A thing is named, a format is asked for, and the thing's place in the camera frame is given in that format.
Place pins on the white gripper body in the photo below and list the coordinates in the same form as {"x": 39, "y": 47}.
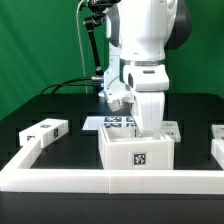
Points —
{"x": 148, "y": 109}

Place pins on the white cabinet box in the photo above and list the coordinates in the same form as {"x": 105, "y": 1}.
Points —
{"x": 125, "y": 149}

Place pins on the small white cabinet door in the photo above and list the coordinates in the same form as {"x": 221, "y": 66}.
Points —
{"x": 171, "y": 128}

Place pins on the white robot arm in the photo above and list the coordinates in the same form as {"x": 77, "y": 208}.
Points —
{"x": 141, "y": 31}

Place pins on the white block with markers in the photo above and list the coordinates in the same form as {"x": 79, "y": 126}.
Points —
{"x": 48, "y": 131}

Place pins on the white marker base plate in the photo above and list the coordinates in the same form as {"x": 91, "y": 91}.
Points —
{"x": 93, "y": 122}

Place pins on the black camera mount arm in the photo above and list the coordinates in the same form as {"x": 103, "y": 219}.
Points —
{"x": 98, "y": 9}

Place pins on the white L-shaped frame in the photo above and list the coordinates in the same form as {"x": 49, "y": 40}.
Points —
{"x": 19, "y": 176}

